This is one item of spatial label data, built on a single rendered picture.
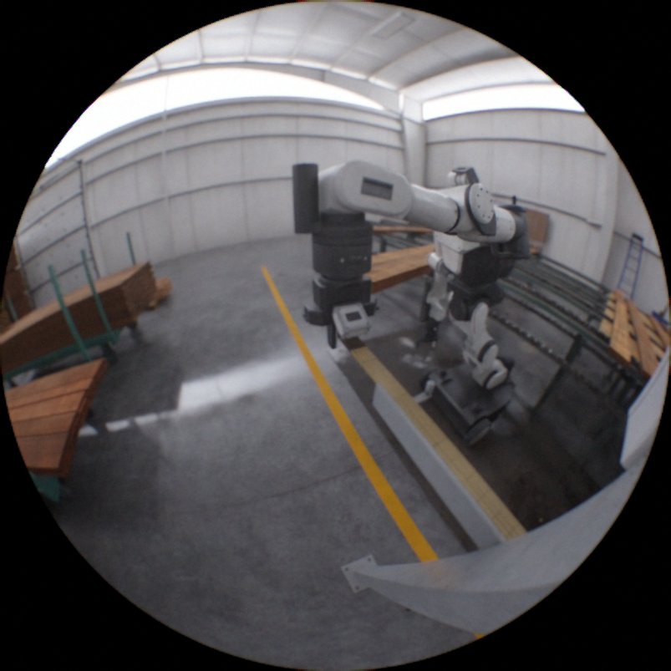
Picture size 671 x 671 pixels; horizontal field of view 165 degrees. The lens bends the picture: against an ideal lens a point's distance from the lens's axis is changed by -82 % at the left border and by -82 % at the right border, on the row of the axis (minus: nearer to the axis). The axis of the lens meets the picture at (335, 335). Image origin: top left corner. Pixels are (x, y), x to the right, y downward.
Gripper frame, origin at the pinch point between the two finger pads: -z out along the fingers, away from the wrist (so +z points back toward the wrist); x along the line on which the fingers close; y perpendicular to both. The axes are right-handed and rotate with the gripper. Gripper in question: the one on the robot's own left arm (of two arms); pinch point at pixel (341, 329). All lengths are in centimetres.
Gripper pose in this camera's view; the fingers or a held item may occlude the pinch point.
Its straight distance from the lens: 40.1
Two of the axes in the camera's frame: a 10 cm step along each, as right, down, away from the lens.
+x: -9.2, 2.2, -3.3
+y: 3.9, 5.0, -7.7
